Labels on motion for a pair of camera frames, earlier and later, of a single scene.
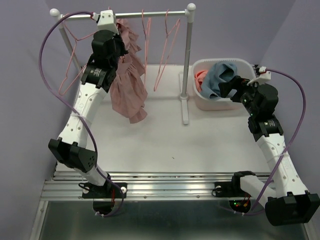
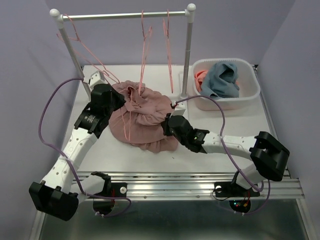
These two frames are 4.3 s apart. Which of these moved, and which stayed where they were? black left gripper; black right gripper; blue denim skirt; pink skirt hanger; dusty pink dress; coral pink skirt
Moved: black right gripper; dusty pink dress; black left gripper; pink skirt hanger
Stayed: blue denim skirt; coral pink skirt
